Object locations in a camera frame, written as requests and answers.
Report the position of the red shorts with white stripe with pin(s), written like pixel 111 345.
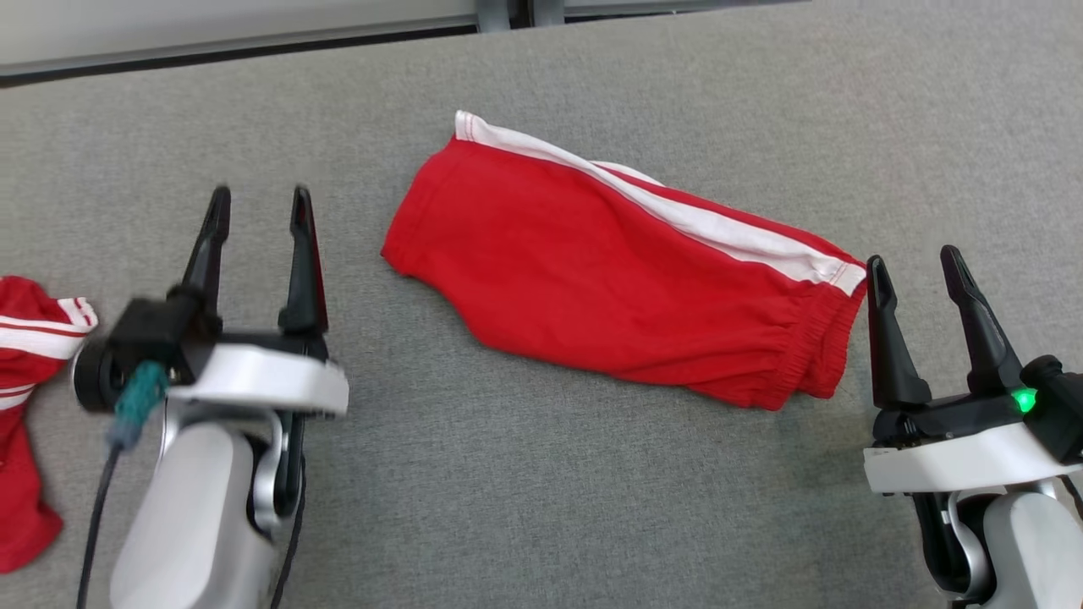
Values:
pixel 609 279

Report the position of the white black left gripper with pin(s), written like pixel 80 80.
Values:
pixel 262 376

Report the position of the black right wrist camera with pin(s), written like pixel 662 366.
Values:
pixel 1058 410

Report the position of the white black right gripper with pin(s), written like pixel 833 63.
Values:
pixel 956 461

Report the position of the red basketball jersey with lettering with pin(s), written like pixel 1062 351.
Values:
pixel 21 474

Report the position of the grey partition post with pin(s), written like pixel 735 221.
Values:
pixel 520 13

